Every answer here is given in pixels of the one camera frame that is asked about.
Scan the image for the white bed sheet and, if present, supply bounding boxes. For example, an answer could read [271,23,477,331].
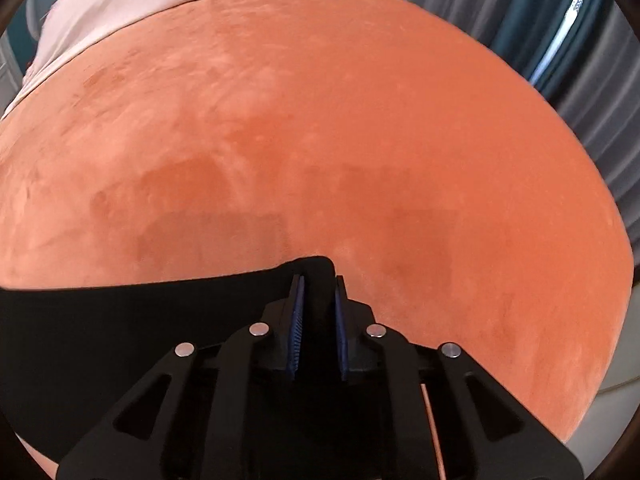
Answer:
[0,0,386,121]

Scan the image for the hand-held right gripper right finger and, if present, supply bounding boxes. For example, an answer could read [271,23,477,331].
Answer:
[334,275,584,480]

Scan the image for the black pants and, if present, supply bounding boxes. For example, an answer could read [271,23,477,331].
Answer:
[0,256,336,461]

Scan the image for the teal curtain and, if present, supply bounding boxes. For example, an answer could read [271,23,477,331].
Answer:
[492,0,618,88]

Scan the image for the orange velvet blanket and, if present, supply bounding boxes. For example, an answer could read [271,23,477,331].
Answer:
[0,0,637,480]

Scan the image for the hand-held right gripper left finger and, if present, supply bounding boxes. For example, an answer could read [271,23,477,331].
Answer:
[57,274,306,480]

